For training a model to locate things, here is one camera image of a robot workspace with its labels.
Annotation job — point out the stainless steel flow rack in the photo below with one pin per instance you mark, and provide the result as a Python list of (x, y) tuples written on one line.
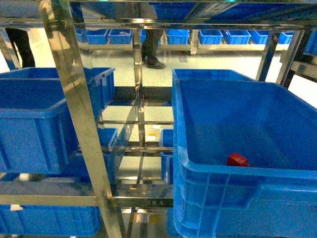
[(289, 22)]

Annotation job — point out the lower left blue crate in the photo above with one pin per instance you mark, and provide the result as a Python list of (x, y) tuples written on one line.
[(50, 220)]

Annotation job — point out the large blue target crate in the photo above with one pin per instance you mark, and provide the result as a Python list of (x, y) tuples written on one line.
[(267, 124)]

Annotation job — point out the person legs in black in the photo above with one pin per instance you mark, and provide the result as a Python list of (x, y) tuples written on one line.
[(149, 49)]

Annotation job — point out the upper left blue crate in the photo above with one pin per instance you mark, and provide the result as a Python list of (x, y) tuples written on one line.
[(37, 134)]

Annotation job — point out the small red toy block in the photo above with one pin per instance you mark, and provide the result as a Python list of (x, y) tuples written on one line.
[(237, 160)]

